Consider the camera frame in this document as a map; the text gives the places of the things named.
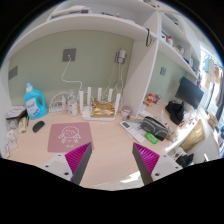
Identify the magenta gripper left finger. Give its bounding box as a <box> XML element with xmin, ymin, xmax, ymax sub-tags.
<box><xmin>65</xmin><ymin>142</ymin><xmax>92</xmax><ymax>185</ymax></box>

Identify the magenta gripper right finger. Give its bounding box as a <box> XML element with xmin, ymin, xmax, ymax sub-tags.
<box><xmin>132</xmin><ymin>143</ymin><xmax>160</xmax><ymax>185</ymax></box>

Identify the pink cartoon mouse pad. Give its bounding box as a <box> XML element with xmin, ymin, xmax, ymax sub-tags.
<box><xmin>48</xmin><ymin>122</ymin><xmax>92</xmax><ymax>153</ymax></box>

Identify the black computer mouse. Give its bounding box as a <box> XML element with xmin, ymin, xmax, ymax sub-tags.
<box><xmin>32</xmin><ymin>121</ymin><xmax>45</xmax><ymax>133</ymax></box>

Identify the green small box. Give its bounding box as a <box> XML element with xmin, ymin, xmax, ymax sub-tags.
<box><xmin>145</xmin><ymin>133</ymin><xmax>158</xmax><ymax>144</ymax></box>

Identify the black grey pouch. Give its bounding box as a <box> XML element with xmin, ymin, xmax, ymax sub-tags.
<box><xmin>141</xmin><ymin>116</ymin><xmax>168</xmax><ymax>141</ymax></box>

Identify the white remote control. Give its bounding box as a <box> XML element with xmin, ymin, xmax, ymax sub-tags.
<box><xmin>120</xmin><ymin>121</ymin><xmax>133</xmax><ymax>131</ymax></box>

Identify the white wifi router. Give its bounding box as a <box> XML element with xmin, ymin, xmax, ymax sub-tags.
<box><xmin>79</xmin><ymin>88</ymin><xmax>121</xmax><ymax>121</ymax></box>

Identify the white plastic bottle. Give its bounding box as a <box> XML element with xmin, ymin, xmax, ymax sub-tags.
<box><xmin>67</xmin><ymin>89</ymin><xmax>78</xmax><ymax>116</ymax></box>

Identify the small grey jar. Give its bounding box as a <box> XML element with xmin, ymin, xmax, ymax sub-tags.
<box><xmin>121</xmin><ymin>106</ymin><xmax>131</xmax><ymax>120</ymax></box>

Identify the gold foil bag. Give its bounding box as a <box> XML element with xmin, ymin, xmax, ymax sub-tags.
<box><xmin>91</xmin><ymin>101</ymin><xmax>115</xmax><ymax>118</ymax></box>

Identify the black bag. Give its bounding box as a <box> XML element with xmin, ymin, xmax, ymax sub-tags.
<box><xmin>165</xmin><ymin>101</ymin><xmax>184</xmax><ymax>125</ymax></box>

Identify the golden yellow cloth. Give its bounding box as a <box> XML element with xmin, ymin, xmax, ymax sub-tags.
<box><xmin>180</xmin><ymin>120</ymin><xmax>205</xmax><ymax>152</ymax></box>

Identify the red toy figure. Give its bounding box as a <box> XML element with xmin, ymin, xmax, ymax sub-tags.
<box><xmin>145</xmin><ymin>94</ymin><xmax>156</xmax><ymax>106</ymax></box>

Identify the blue detergent bottle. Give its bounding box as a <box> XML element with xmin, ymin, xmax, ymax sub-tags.
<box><xmin>24</xmin><ymin>82</ymin><xmax>47</xmax><ymax>120</ymax></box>

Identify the black computer monitor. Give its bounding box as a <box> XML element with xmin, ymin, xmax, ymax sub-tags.
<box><xmin>175</xmin><ymin>77</ymin><xmax>204</xmax><ymax>109</ymax></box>

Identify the white power adapter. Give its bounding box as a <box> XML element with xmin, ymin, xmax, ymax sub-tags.
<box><xmin>115</xmin><ymin>49</ymin><xmax>126</xmax><ymax>64</ymax></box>

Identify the grey wall socket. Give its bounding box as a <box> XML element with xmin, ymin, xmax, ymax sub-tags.
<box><xmin>62</xmin><ymin>48</ymin><xmax>76</xmax><ymax>62</ymax></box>

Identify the white wall shelf unit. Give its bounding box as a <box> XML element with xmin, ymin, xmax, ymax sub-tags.
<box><xmin>4</xmin><ymin>0</ymin><xmax>199</xmax><ymax>115</ymax></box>

